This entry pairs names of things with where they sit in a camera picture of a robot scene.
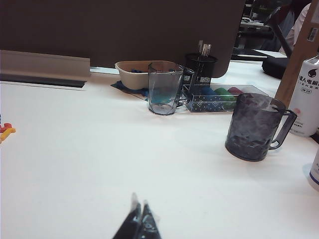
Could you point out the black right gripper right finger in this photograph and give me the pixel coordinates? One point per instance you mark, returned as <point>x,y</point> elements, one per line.
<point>149,224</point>

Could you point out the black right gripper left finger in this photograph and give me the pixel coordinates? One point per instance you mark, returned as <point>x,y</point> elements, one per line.
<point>129,224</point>

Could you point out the red letter magnet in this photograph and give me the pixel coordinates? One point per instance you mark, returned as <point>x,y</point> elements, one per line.
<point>5,127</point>

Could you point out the clear blue-tinted plastic cup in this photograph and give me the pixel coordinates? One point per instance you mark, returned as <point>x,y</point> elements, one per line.
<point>162,99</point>

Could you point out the clear acrylic box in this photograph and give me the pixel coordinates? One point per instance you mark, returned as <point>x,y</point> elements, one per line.
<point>207,102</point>

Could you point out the dark grey plastic mug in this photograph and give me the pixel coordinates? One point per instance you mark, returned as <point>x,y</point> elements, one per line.
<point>249,129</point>

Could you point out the blue mat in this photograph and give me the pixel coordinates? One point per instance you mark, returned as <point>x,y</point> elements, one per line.
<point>119,86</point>

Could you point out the blue plastic piece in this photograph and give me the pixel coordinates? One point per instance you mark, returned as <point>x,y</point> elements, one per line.
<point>208,91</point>

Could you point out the beige paper bowl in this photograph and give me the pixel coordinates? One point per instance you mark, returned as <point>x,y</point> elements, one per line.
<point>129,78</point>

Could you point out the green plastic piece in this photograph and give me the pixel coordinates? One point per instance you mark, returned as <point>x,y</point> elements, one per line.
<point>225,95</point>

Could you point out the red plastic piece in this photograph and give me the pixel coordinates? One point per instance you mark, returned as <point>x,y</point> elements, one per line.
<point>236,90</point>

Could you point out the black mesh pen holder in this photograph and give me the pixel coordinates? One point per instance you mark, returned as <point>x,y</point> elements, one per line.
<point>199,65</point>

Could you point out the white bottle with blue band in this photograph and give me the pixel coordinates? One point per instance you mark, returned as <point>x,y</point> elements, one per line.
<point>315,174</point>

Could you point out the brown desk partition panel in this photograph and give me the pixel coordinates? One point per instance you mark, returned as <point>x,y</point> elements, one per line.
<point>99,30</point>

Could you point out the black pouch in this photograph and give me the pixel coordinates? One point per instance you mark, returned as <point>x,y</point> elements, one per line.
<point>271,68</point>

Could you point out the white labelled drink bottle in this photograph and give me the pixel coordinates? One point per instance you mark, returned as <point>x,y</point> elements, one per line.
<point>306,99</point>

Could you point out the person in white shirt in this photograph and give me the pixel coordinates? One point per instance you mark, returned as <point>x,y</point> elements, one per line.
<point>294,32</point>

